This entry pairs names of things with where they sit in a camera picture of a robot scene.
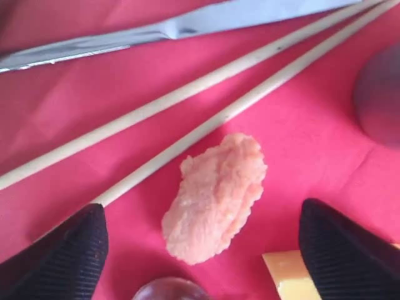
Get red scalloped cloth mat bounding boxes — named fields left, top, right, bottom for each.
left=1, top=7, right=399, bottom=299

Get dark wooden spoon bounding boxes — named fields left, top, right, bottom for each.
left=132, top=277, right=211, bottom=300

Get silver table knife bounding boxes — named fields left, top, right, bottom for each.
left=1, top=0, right=352, bottom=73

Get yellow cheese wedge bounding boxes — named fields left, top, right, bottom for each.
left=262, top=250, right=322, bottom=300

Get stainless steel cup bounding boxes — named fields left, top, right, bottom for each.
left=353, top=43, right=399, bottom=148

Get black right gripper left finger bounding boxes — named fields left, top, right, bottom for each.
left=1, top=204, right=109, bottom=299

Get wooden chopstick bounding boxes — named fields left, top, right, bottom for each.
left=1, top=1, right=380, bottom=189
left=89, top=1, right=399, bottom=207

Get fried chicken piece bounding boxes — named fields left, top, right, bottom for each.
left=161, top=133, right=268, bottom=265

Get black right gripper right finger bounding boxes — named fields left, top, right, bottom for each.
left=299, top=199, right=399, bottom=299

